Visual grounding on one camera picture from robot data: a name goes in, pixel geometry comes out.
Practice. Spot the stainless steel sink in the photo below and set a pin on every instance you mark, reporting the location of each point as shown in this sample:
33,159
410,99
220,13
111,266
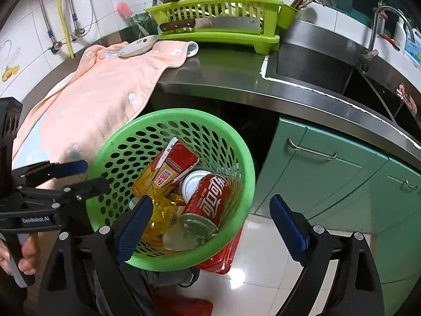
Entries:
315,62

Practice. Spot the pink dishcloth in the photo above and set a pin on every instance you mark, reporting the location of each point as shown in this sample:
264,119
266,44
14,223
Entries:
406,100

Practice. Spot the green perforated plastic basket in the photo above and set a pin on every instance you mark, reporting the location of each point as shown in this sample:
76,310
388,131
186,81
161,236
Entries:
125,131

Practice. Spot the wide green cabinet door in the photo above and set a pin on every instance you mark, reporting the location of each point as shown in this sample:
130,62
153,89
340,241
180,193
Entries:
315,184

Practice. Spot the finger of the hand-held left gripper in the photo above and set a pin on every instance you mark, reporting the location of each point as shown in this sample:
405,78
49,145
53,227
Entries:
70,168
88,187

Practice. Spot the steel water pipe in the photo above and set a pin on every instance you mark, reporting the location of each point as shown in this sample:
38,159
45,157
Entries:
74,16
49,29

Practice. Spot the yellow plastic wrapper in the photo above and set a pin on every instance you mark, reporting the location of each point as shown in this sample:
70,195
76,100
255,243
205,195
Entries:
164,207

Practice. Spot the narrow green cabinet door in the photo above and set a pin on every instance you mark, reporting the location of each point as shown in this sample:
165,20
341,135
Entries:
394,230

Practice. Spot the white dish soap bottle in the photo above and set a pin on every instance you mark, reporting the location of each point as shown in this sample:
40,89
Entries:
403,34

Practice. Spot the white saucer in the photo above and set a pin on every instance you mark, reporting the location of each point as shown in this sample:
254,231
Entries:
138,46

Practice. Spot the pink printed towel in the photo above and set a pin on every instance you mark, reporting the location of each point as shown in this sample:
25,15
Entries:
98,105

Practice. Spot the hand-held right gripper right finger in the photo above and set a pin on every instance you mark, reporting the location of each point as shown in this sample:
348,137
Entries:
287,230

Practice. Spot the pink bottle brush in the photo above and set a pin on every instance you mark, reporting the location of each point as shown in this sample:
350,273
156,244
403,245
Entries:
124,10

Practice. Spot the chrome faucet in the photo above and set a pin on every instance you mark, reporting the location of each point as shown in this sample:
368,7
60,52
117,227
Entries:
389,11

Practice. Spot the red drink carton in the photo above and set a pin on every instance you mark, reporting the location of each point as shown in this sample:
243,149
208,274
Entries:
179,158

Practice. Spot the green utensil holder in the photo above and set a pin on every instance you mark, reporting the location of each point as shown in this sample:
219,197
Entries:
287,16

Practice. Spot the person's leg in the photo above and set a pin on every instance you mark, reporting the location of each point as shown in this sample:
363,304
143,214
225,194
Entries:
167,276

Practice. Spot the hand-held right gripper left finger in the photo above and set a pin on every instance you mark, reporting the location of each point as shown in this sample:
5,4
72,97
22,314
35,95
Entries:
135,230

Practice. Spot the person's left hand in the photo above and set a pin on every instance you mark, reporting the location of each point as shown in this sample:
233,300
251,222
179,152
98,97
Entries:
28,256

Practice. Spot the green dish rack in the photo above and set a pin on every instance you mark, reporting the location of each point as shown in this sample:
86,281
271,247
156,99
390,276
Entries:
230,41

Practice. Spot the green glass jar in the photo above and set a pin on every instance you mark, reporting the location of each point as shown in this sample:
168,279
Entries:
141,23

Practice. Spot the blue and white can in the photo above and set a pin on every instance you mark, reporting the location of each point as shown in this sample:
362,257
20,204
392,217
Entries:
194,186

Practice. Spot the red cola can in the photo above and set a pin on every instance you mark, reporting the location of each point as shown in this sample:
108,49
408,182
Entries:
210,200

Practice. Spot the red plastic tray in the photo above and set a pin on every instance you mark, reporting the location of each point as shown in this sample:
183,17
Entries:
217,263

